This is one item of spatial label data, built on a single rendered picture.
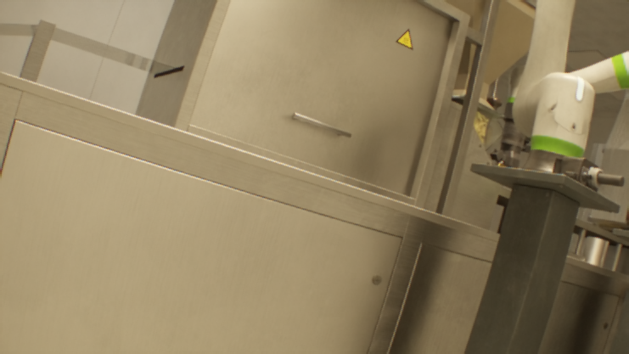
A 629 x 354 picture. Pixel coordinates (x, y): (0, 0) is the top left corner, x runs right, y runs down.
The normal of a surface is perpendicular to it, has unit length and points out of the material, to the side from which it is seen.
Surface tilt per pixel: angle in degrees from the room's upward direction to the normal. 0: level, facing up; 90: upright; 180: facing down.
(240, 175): 90
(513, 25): 114
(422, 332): 90
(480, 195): 90
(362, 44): 90
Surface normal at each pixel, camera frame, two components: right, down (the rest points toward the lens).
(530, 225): -0.77, -0.26
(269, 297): 0.49, 0.07
